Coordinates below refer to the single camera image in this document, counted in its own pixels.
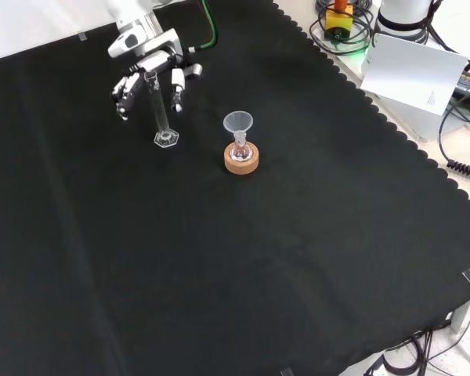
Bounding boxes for yellow stop button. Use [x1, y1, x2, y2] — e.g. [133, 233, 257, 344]
[323, 0, 355, 42]

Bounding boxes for pale white board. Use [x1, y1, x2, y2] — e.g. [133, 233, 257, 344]
[359, 32, 470, 118]

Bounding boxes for black cable bundle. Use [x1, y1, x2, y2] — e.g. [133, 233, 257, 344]
[362, 327, 455, 376]

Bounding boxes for grey metal box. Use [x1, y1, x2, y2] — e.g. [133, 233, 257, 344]
[359, 49, 455, 143]

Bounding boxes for black looped cable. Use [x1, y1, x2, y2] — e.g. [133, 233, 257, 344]
[308, 0, 377, 56]

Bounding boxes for black bench cloth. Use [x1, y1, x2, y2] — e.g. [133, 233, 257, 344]
[0, 0, 470, 376]

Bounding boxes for clear glass graduated cylinder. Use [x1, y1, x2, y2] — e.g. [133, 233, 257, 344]
[143, 70, 180, 150]

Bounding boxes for clear plastic funnel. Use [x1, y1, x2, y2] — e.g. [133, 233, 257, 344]
[222, 110, 255, 139]

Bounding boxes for round cork ring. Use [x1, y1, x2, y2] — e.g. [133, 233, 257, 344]
[223, 141, 261, 176]

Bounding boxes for clear round-bottom glass flask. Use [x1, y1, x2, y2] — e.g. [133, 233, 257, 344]
[230, 131, 253, 164]

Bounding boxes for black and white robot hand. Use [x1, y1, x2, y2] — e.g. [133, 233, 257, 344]
[109, 49, 204, 123]

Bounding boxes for green cable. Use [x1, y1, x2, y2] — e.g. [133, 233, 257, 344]
[187, 0, 219, 55]

